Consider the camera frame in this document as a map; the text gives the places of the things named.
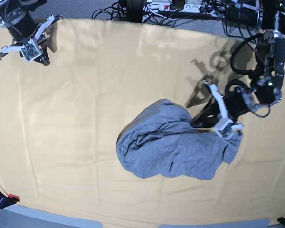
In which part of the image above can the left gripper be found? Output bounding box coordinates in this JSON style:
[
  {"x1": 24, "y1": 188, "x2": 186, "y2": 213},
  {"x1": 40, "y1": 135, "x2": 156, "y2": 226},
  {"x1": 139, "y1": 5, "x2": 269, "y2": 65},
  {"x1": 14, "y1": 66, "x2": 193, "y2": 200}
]
[{"x1": 190, "y1": 81, "x2": 247, "y2": 135}]

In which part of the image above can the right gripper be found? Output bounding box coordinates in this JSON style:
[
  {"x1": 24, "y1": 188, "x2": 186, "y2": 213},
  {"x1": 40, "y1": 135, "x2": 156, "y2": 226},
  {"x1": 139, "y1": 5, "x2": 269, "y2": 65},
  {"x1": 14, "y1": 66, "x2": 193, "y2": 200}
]
[{"x1": 0, "y1": 11, "x2": 61, "y2": 66}]

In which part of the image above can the grey t-shirt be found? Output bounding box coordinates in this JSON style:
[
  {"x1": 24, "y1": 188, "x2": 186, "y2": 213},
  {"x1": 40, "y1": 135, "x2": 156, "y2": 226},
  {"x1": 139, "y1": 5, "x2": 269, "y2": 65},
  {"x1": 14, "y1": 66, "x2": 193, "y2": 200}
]
[{"x1": 116, "y1": 99, "x2": 243, "y2": 180}]

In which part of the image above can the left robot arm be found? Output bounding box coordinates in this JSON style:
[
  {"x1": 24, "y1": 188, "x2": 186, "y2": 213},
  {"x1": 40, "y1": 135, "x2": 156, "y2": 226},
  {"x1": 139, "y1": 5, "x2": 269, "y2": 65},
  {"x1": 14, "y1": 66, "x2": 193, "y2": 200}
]
[{"x1": 191, "y1": 0, "x2": 285, "y2": 139}]

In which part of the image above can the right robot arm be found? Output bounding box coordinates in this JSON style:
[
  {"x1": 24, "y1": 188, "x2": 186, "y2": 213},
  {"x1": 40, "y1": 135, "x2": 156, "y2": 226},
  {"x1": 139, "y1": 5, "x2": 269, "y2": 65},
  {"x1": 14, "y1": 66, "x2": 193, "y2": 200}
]
[{"x1": 0, "y1": 0, "x2": 62, "y2": 66}]

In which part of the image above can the yellow table cloth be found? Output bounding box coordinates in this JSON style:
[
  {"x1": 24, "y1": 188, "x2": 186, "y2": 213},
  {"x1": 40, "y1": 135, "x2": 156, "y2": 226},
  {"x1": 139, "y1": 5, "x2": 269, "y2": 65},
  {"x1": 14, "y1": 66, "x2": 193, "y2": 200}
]
[{"x1": 0, "y1": 19, "x2": 285, "y2": 228}]

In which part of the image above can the black power adapter brick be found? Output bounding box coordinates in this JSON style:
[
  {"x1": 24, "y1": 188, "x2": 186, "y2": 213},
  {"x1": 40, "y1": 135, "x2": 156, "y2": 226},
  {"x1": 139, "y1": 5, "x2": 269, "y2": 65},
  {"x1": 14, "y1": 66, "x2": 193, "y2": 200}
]
[{"x1": 226, "y1": 7, "x2": 258, "y2": 26}]

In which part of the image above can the white power strip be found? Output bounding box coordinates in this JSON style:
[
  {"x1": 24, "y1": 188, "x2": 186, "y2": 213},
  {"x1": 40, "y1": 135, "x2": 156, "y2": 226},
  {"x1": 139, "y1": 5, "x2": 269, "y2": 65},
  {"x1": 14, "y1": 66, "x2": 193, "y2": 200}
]
[{"x1": 144, "y1": 0, "x2": 225, "y2": 18}]

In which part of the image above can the blue clamp with red tip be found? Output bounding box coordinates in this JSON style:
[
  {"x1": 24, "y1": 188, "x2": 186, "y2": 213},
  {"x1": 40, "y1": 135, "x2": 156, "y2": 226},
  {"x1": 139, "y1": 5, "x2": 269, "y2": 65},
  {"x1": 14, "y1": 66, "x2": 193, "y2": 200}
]
[{"x1": 0, "y1": 192, "x2": 20, "y2": 209}]

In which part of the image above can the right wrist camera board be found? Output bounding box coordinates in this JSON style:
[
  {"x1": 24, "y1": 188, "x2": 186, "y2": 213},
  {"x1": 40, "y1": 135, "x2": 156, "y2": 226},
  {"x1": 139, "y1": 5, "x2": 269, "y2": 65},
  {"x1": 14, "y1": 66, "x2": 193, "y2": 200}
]
[{"x1": 21, "y1": 43, "x2": 42, "y2": 62}]

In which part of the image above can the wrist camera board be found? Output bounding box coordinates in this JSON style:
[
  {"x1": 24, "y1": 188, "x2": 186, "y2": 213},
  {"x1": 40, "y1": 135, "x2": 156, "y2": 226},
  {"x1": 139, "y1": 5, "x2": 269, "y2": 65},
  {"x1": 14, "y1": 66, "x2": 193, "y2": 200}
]
[
  {"x1": 213, "y1": 119, "x2": 244, "y2": 140},
  {"x1": 21, "y1": 43, "x2": 42, "y2": 62}
]

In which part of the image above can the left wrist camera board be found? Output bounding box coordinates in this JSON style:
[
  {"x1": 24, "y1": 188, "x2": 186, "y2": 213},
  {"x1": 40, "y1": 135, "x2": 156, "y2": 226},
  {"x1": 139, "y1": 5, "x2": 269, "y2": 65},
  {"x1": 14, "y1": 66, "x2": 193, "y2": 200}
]
[{"x1": 213, "y1": 119, "x2": 244, "y2": 140}]

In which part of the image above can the black central post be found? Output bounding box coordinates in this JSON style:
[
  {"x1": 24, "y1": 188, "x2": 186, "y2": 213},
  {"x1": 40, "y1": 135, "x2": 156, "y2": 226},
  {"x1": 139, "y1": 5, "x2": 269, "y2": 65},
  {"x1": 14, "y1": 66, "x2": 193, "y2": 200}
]
[{"x1": 126, "y1": 0, "x2": 146, "y2": 23}]

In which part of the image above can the tangle of black cables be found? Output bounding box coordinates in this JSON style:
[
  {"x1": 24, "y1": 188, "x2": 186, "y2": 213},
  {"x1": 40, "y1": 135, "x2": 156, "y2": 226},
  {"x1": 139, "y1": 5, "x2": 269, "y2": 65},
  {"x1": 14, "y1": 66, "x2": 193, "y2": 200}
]
[{"x1": 91, "y1": 0, "x2": 226, "y2": 26}]

